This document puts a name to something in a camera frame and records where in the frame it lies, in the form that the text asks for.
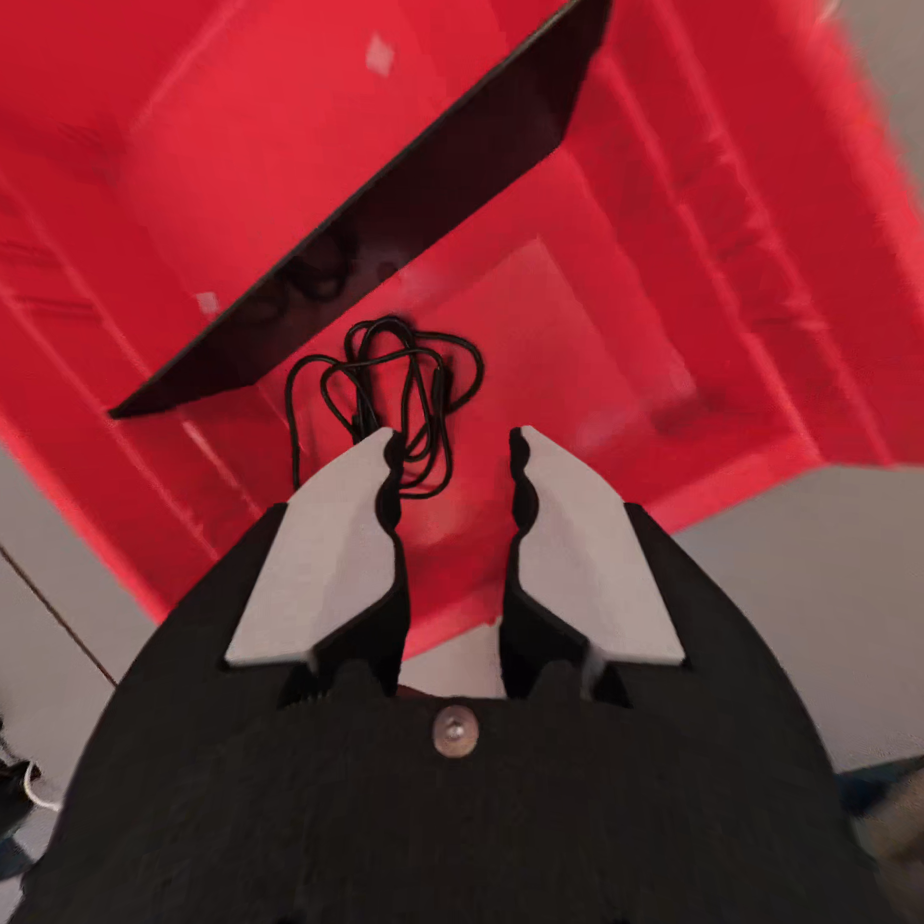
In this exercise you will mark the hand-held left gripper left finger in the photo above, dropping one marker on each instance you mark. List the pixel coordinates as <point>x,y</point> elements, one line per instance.
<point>317,577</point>

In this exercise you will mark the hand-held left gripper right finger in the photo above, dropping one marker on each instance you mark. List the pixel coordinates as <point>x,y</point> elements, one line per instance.
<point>599,577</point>

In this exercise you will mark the red plastic bin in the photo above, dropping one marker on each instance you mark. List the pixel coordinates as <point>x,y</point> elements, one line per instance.
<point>216,144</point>

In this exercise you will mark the black bin divider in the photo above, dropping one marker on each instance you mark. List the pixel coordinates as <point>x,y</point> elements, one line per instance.
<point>433,195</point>

